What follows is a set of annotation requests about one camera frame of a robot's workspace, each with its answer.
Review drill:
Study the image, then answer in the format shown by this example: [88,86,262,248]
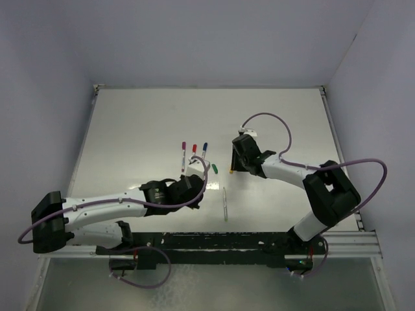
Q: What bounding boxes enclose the green marker pen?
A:
[222,187,228,222]

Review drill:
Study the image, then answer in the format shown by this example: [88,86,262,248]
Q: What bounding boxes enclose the magenta marker pen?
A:
[181,148,185,172]

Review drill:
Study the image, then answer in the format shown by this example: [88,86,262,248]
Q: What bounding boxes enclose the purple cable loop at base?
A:
[108,246,174,288]

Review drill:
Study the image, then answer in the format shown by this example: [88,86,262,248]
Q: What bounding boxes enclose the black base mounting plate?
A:
[96,232,327,270]

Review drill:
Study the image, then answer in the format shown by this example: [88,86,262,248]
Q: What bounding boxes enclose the green pen cap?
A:
[211,164,218,174]

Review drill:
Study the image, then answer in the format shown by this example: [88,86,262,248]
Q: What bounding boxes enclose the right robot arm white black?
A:
[231,134,361,253]

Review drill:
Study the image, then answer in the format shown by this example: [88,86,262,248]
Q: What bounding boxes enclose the aluminium rail right table edge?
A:
[319,85,361,195]

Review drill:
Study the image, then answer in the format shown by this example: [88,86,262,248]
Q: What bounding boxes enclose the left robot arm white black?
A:
[29,174,206,254]

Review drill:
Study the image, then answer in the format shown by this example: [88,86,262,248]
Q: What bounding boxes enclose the aluminium rail front edge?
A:
[323,231,382,259]

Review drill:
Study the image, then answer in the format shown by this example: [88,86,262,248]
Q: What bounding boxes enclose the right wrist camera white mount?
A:
[238,128,257,138]

